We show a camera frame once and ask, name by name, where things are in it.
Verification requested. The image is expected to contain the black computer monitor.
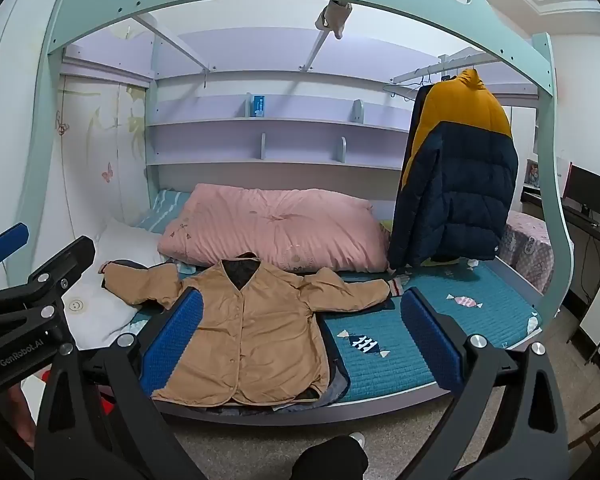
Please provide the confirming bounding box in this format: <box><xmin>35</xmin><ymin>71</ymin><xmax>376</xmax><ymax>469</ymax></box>
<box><xmin>563</xmin><ymin>162</ymin><xmax>600</xmax><ymax>219</ymax></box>

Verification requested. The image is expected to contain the person's leg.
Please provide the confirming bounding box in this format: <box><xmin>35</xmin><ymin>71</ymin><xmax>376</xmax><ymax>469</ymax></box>
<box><xmin>291</xmin><ymin>432</ymin><xmax>370</xmax><ymax>480</ymax></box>

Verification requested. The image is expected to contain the person's left hand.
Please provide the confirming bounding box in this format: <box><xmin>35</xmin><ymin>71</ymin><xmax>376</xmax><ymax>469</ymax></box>
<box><xmin>5</xmin><ymin>384</ymin><xmax>38</xmax><ymax>445</ymax></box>

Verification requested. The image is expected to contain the dark blue garment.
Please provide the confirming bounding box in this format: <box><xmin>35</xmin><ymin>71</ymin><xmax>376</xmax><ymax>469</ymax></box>
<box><xmin>207</xmin><ymin>295</ymin><xmax>397</xmax><ymax>416</ymax></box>

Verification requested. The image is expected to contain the light blue striped bedding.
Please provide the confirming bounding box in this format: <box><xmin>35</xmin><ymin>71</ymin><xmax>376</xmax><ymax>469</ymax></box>
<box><xmin>134</xmin><ymin>189</ymin><xmax>194</xmax><ymax>234</ymax></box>

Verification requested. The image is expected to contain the navy and yellow puffer jacket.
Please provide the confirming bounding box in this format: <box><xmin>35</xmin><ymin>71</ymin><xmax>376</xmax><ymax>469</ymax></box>
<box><xmin>387</xmin><ymin>67</ymin><xmax>520</xmax><ymax>271</ymax></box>

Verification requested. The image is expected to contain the dark desk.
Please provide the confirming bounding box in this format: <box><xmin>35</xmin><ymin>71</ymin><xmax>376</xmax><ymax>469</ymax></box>
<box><xmin>520</xmin><ymin>187</ymin><xmax>600</xmax><ymax>281</ymax></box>

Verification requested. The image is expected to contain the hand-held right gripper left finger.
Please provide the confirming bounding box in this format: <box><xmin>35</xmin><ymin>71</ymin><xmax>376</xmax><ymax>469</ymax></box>
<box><xmin>34</xmin><ymin>287</ymin><xmax>207</xmax><ymax>480</ymax></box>

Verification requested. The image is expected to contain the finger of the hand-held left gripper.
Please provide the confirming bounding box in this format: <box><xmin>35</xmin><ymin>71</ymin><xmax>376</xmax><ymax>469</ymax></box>
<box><xmin>0</xmin><ymin>235</ymin><xmax>97</xmax><ymax>331</ymax></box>
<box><xmin>0</xmin><ymin>222</ymin><xmax>31</xmax><ymax>275</ymax></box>

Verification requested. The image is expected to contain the tan button-up jacket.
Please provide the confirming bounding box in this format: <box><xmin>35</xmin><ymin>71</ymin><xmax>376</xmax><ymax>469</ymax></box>
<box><xmin>99</xmin><ymin>252</ymin><xmax>411</xmax><ymax>407</ymax></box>

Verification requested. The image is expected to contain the pink quilt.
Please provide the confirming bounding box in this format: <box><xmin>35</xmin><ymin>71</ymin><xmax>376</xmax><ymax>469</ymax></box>
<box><xmin>157</xmin><ymin>183</ymin><xmax>394</xmax><ymax>274</ymax></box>

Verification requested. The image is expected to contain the wooden chair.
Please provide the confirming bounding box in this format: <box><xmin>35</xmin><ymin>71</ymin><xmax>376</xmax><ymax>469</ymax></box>
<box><xmin>565</xmin><ymin>399</ymin><xmax>600</xmax><ymax>457</ymax></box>

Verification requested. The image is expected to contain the purple wall shelf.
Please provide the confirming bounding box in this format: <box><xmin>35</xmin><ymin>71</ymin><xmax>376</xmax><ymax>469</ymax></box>
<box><xmin>145</xmin><ymin>67</ymin><xmax>538</xmax><ymax>172</ymax></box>

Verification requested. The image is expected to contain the beige plush toy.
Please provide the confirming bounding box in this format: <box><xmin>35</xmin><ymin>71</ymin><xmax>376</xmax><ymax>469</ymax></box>
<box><xmin>314</xmin><ymin>1</ymin><xmax>354</xmax><ymax>40</ymax></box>

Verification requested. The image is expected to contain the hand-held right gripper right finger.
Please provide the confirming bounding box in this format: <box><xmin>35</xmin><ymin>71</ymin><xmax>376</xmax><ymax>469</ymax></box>
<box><xmin>400</xmin><ymin>286</ymin><xmax>572</xmax><ymax>480</ymax></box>

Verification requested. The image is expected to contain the teal quilted bed mat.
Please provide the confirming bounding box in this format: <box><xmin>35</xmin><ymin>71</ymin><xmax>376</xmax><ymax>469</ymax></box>
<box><xmin>130</xmin><ymin>255</ymin><xmax>542</xmax><ymax>404</ymax></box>

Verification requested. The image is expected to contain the white clothes rail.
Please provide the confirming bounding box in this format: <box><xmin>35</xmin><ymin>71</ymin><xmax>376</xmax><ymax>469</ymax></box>
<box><xmin>382</xmin><ymin>47</ymin><xmax>496</xmax><ymax>102</ymax></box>

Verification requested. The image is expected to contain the white pillow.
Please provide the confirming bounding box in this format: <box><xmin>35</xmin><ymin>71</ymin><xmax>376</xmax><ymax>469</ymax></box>
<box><xmin>62</xmin><ymin>217</ymin><xmax>181</xmax><ymax>352</ymax></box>

